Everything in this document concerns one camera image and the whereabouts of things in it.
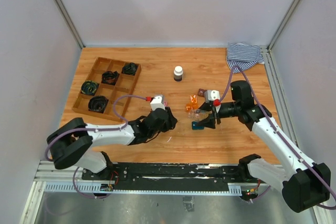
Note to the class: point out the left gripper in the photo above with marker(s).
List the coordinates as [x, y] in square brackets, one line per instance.
[171, 121]

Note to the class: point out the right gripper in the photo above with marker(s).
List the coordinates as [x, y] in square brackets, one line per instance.
[210, 121]

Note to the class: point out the clear glass pill bottle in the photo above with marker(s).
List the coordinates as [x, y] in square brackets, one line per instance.
[198, 115]

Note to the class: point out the orange pill box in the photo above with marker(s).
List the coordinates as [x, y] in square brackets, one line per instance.
[193, 104]

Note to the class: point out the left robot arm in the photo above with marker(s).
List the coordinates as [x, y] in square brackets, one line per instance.
[71, 144]

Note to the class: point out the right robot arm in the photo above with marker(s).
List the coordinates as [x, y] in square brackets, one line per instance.
[302, 182]

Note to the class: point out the teal pill box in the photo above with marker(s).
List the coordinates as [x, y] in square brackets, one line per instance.
[196, 126]

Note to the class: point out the brown pill box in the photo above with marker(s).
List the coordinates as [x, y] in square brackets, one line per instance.
[201, 92]

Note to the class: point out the white cap pill bottle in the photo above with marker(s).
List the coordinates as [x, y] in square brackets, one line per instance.
[178, 73]

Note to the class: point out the wooden compartment tray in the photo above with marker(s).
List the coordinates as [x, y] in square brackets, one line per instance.
[100, 94]

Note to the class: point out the striped blue cloth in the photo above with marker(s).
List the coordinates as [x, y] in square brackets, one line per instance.
[243, 55]

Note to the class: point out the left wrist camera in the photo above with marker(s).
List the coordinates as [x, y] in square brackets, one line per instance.
[157, 102]

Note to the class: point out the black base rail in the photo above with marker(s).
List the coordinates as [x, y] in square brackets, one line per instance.
[170, 176]

